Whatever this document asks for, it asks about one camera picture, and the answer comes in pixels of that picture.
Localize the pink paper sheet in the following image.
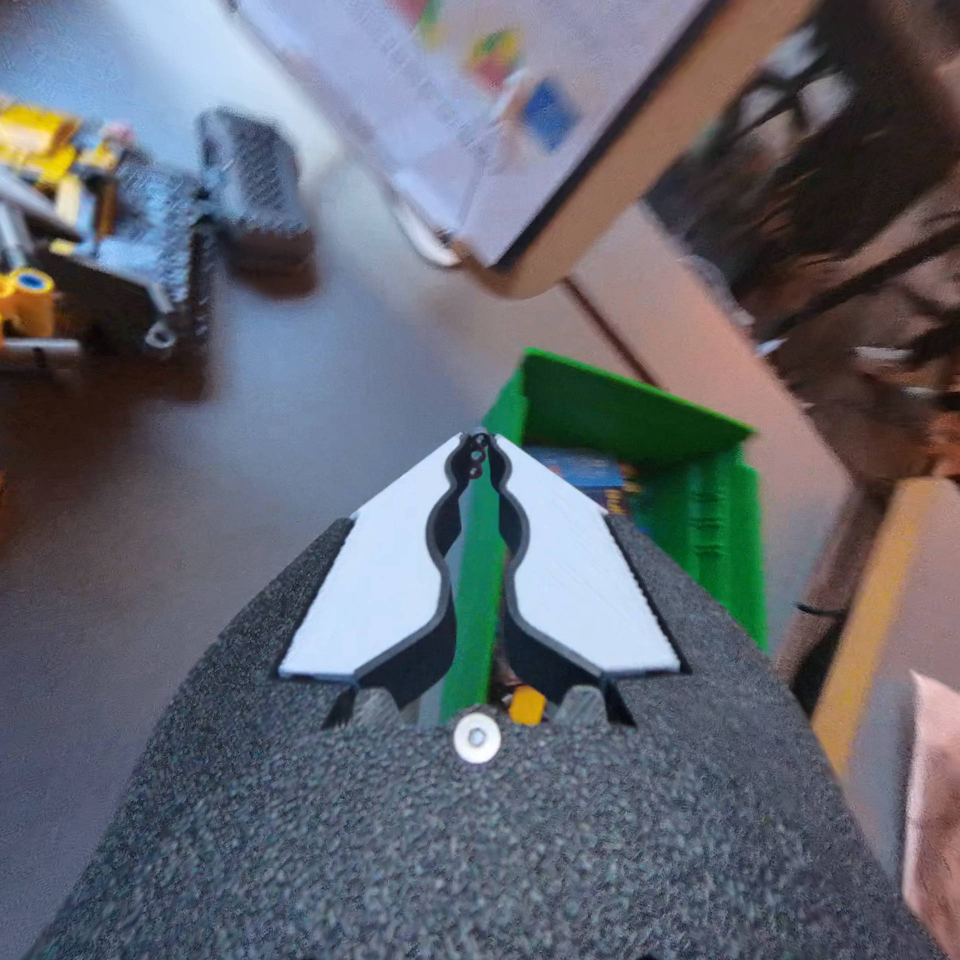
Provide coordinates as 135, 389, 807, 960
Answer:
902, 669, 960, 942

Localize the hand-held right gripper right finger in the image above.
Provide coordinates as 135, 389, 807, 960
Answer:
484, 432, 684, 704

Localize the wooden instruction sheet board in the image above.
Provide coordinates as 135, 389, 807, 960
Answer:
223, 0, 820, 300

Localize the desk with pale wooden edge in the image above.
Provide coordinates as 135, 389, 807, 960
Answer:
812, 476, 960, 909

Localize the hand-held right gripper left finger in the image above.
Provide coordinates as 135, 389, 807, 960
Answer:
277, 432, 479, 708

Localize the grey desk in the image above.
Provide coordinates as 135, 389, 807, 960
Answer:
0, 0, 858, 960

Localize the dark grey studded shell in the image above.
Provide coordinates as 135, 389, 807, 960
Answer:
193, 107, 318, 276

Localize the blue printed toy box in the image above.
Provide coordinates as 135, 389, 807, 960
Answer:
523, 445, 648, 520

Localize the toy brick robot model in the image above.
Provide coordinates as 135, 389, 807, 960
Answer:
0, 96, 220, 378

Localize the green plastic bin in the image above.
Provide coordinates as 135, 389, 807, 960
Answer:
437, 347, 771, 723

